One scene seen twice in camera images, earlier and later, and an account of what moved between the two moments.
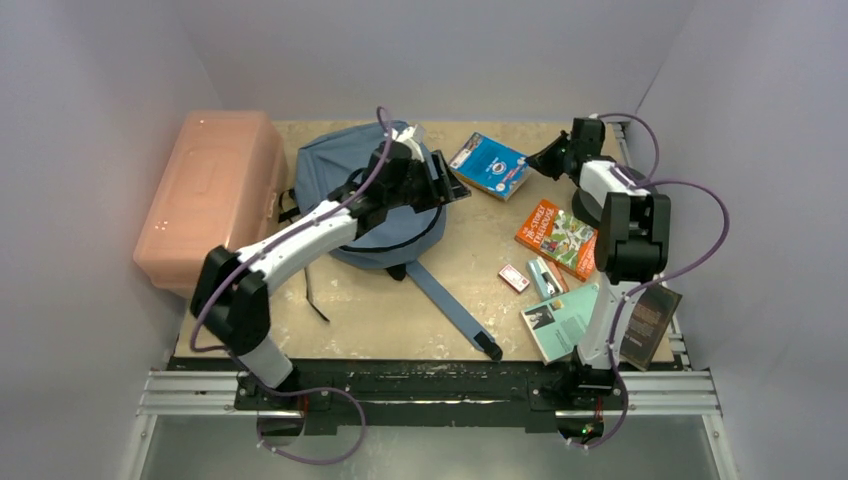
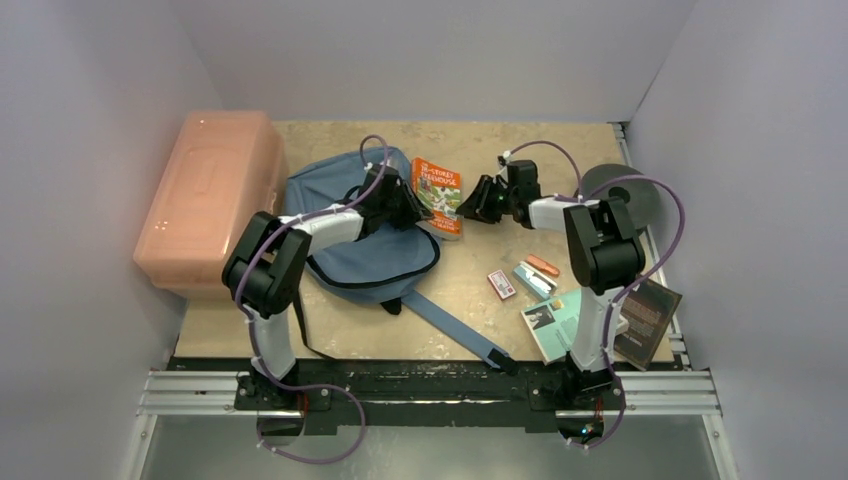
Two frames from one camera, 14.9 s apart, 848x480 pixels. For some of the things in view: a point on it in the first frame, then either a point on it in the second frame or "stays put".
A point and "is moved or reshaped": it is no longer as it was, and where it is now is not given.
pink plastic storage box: [224, 184] stays put
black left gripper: [444, 189] to [415, 211]
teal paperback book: [556, 323] stays put
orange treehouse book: [559, 236] is moved or reshaped
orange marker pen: [559, 276] to [543, 266]
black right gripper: [561, 156] to [490, 201]
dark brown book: [650, 316] stays put
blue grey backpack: [330, 157] is moved or reshaped
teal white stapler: [545, 283] stays put
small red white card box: [511, 276] to [501, 284]
